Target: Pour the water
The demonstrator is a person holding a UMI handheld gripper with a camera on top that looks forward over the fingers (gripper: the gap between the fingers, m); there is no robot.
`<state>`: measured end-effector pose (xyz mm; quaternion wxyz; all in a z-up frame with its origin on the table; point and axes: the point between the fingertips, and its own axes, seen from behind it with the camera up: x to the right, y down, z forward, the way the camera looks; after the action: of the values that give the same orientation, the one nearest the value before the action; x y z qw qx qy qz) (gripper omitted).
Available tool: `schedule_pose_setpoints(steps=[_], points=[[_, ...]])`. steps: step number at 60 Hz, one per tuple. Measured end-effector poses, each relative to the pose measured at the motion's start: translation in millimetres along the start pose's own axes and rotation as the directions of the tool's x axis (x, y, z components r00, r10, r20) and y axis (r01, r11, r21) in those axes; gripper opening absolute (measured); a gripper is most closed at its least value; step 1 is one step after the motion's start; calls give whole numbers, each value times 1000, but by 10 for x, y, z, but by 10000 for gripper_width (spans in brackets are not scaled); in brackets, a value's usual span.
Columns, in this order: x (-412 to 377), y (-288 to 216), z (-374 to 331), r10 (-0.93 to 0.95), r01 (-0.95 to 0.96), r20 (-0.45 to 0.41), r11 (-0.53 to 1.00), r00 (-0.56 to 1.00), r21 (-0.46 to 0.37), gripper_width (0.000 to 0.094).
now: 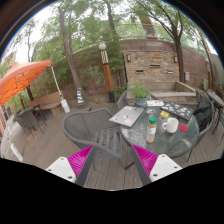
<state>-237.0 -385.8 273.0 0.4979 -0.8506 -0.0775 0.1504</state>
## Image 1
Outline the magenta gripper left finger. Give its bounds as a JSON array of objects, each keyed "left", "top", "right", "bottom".
[{"left": 47, "top": 145, "right": 95, "bottom": 187}]

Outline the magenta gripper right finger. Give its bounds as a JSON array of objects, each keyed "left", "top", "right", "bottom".
[{"left": 131, "top": 145, "right": 181, "bottom": 185}]

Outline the round glass patio table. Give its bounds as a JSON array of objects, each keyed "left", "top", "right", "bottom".
[{"left": 121, "top": 107, "right": 199, "bottom": 158}]

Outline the green-capped spice bottle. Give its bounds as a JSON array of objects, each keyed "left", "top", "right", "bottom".
[{"left": 146, "top": 117, "right": 157, "bottom": 143}]

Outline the grey wicker armchair front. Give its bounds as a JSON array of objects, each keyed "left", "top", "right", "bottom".
[{"left": 62, "top": 108, "right": 128, "bottom": 169}]

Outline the white ceramic mug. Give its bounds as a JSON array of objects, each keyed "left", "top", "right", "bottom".
[{"left": 162, "top": 117, "right": 179, "bottom": 133}]

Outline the red round coaster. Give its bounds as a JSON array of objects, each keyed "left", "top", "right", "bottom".
[{"left": 179, "top": 124, "right": 188, "bottom": 132}]

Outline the silver laptop with stickers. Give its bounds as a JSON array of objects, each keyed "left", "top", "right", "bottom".
[{"left": 110, "top": 106, "right": 144, "bottom": 127}]

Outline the black laptop with stickers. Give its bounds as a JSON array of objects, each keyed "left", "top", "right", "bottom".
[{"left": 161, "top": 102, "right": 193, "bottom": 121}]

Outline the magazine on table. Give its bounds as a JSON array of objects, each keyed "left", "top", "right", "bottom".
[{"left": 147, "top": 100, "right": 164, "bottom": 107}]

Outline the dark wicker chair left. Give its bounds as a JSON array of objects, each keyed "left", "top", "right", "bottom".
[{"left": 15, "top": 108, "right": 46, "bottom": 135}]

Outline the white canopy weight base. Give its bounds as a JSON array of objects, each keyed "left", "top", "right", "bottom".
[{"left": 61, "top": 99, "right": 70, "bottom": 113}]

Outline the wooden bench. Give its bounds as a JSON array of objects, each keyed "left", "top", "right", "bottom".
[{"left": 28, "top": 92, "right": 63, "bottom": 117}]

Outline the yellow blue striped bollard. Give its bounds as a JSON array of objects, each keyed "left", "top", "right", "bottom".
[{"left": 77, "top": 88, "right": 85, "bottom": 106}]

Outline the grey chair behind table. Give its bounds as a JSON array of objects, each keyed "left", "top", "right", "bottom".
[{"left": 117, "top": 89, "right": 135, "bottom": 110}]

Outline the dark chair right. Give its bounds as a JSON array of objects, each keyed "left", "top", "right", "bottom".
[{"left": 187, "top": 97, "right": 214, "bottom": 153}]

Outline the potted green plant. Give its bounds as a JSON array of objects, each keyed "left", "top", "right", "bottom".
[{"left": 131, "top": 82, "right": 150, "bottom": 108}]

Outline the orange canopy tent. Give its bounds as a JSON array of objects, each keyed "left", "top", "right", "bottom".
[{"left": 0, "top": 60, "right": 52, "bottom": 106}]

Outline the stone brick fountain wall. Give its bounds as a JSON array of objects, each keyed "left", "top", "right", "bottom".
[{"left": 124, "top": 50, "right": 196, "bottom": 100}]

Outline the wooden lamp post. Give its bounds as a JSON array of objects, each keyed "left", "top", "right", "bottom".
[{"left": 99, "top": 42, "right": 115, "bottom": 103}]

